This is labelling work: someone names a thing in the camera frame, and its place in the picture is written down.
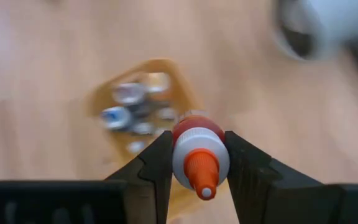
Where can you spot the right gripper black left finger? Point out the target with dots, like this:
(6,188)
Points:
(151,186)

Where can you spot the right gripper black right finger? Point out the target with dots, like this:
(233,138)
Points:
(259,193)

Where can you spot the small white cap dropper bottle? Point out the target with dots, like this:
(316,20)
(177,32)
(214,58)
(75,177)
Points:
(142,127)
(166,113)
(135,146)

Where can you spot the red cap colouring bottle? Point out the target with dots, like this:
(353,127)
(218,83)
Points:
(200,146)

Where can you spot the blue cap colouring bottle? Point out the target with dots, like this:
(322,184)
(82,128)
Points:
(115,117)

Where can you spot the yellow plastic bin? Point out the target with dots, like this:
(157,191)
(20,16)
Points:
(182,96)

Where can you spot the purple cap colouring bottle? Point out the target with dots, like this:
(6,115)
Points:
(129,93)

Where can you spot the yellow cap colouring bottle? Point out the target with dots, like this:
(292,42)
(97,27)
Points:
(158,82)

